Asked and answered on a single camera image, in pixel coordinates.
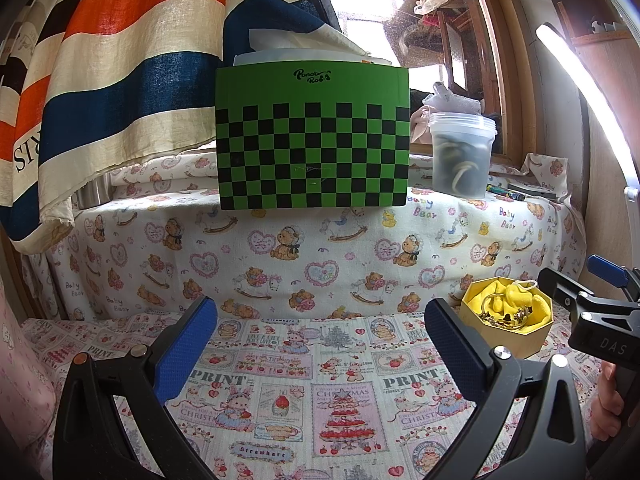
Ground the white light tube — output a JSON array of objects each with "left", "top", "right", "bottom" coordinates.
[{"left": 535, "top": 21, "right": 640, "bottom": 202}]

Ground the dark marker pen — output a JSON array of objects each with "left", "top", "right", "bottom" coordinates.
[{"left": 509, "top": 183, "right": 558, "bottom": 200}]

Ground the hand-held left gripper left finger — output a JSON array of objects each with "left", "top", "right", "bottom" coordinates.
[{"left": 52, "top": 296, "right": 218, "bottom": 480}]

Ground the wooden window frame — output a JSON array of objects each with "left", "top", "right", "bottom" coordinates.
[{"left": 462, "top": 0, "right": 541, "bottom": 161}]

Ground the clear plastic lidded jar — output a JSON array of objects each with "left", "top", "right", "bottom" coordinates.
[{"left": 427, "top": 112, "right": 499, "bottom": 200}]

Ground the cake printed tablecloth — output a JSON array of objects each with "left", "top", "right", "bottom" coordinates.
[{"left": 20, "top": 305, "right": 608, "bottom": 480}]

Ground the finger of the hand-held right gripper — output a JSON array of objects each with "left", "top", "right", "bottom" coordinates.
[
  {"left": 537, "top": 266, "right": 610, "bottom": 322},
  {"left": 586, "top": 254, "right": 640, "bottom": 305}
]

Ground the cluster of metal trinkets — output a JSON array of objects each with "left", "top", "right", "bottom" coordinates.
[{"left": 477, "top": 305, "right": 532, "bottom": 332}]

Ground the pink cloth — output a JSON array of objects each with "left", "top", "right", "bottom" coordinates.
[{"left": 0, "top": 275, "right": 57, "bottom": 480}]

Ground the bear printed cloth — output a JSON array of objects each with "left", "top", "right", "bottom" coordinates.
[{"left": 47, "top": 150, "right": 588, "bottom": 323}]

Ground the white tissue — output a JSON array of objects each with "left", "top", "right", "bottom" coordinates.
[{"left": 234, "top": 28, "right": 372, "bottom": 67}]

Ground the small colourful pen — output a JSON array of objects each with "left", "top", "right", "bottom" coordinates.
[{"left": 487, "top": 185, "right": 527, "bottom": 202}]

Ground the green checkered tissue box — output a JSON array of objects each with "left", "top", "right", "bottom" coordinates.
[{"left": 215, "top": 62, "right": 412, "bottom": 211}]

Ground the person's right hand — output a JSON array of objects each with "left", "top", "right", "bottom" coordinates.
[{"left": 596, "top": 361, "right": 627, "bottom": 445}]

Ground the striped curtain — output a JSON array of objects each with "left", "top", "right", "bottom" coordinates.
[{"left": 0, "top": 0, "right": 373, "bottom": 256}]

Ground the white foam wrap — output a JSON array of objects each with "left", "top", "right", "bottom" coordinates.
[{"left": 411, "top": 81, "right": 485, "bottom": 145}]

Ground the yellow octagonal box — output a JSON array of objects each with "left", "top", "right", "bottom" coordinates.
[{"left": 459, "top": 276, "right": 554, "bottom": 360}]

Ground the metal cup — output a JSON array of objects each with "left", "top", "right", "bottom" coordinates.
[{"left": 74, "top": 175, "right": 113, "bottom": 210}]

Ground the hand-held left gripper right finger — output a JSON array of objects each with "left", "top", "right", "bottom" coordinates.
[{"left": 425, "top": 297, "right": 586, "bottom": 480}]

